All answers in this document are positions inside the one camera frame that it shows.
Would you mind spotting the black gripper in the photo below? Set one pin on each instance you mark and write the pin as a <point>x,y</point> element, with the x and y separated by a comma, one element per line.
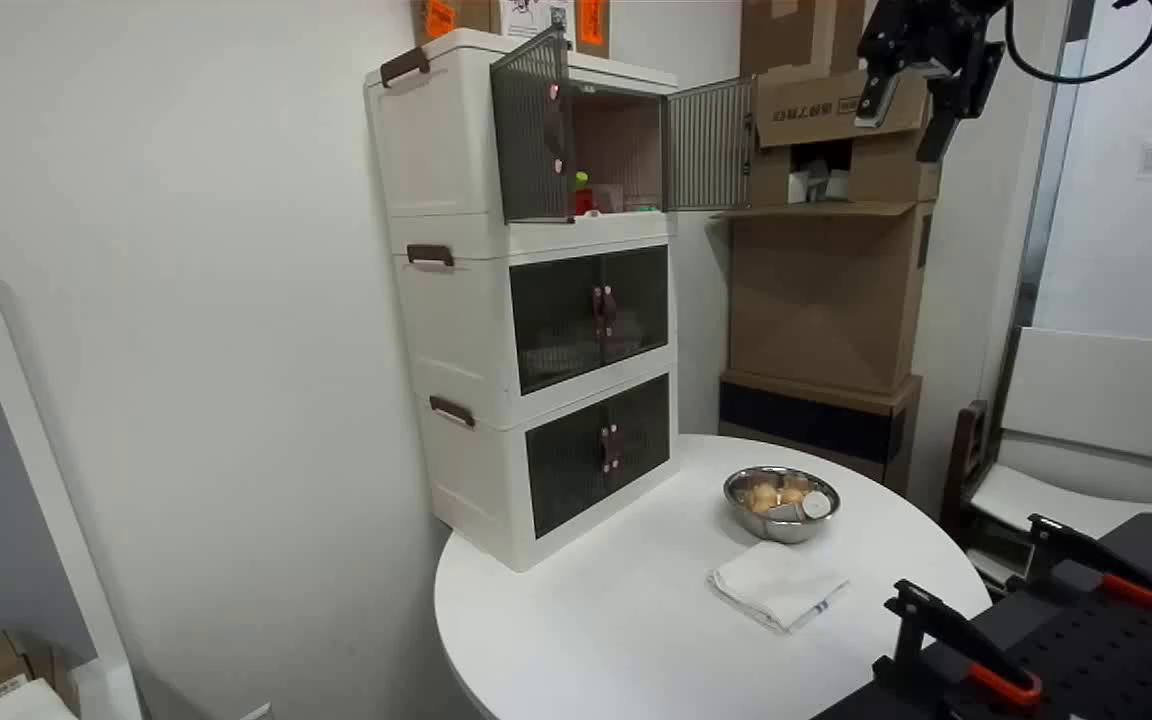
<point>937,25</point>

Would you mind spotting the white round food piece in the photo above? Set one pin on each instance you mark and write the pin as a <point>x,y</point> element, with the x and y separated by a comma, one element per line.
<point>818,507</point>

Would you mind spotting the cardboard box with black band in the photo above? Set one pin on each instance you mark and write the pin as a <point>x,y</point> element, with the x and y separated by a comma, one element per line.
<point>809,424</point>

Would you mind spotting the white foam board panel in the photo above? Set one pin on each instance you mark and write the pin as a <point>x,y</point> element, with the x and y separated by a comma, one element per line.
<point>1110,403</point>

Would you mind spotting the green plastic toy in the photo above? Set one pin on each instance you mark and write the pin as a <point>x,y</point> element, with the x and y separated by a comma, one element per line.
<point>582,179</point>

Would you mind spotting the small plain cardboard box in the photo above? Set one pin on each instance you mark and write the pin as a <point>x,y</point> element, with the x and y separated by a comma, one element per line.
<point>802,33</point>

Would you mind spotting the red cup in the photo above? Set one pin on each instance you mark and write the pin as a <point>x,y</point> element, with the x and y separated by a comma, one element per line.
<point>584,203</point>

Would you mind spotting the open cardboard box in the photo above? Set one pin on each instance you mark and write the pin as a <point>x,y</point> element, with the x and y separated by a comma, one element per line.
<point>869,161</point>

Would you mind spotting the brown bread pieces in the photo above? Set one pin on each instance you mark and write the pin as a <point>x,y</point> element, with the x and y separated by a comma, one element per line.
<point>765,498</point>

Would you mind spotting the steel bowl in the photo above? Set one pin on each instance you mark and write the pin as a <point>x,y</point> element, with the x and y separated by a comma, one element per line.
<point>755,520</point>

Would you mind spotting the white three-tier storage cabinet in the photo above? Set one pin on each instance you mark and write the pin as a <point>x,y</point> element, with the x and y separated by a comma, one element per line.
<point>456,332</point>

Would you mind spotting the orange label card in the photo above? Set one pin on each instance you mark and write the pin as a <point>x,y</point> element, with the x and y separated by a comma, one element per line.
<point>437,18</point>
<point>590,25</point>

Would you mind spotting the white folded napkin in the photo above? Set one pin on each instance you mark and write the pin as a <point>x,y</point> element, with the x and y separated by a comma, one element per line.
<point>776,585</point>

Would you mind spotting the dark brown chair frame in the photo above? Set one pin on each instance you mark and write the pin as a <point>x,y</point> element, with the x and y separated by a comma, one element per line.
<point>969,463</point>

